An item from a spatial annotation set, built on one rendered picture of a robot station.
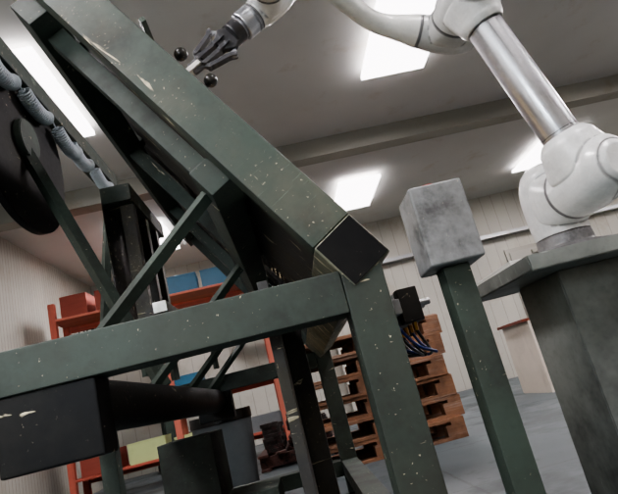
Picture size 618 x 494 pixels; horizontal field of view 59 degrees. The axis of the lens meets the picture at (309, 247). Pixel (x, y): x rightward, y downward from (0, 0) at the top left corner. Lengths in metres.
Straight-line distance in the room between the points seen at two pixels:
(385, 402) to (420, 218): 0.39
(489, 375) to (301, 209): 0.51
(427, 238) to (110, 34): 0.87
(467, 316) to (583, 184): 0.50
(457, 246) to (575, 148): 0.48
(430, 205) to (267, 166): 0.36
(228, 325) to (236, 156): 0.37
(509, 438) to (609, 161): 0.70
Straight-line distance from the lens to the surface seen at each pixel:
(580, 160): 1.50
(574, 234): 1.67
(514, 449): 1.21
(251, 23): 1.76
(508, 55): 1.63
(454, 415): 4.36
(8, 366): 1.24
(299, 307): 1.11
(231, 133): 1.24
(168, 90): 1.32
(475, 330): 1.19
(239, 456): 4.21
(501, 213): 10.72
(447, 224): 1.19
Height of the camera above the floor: 0.56
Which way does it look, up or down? 15 degrees up
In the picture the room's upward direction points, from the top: 14 degrees counter-clockwise
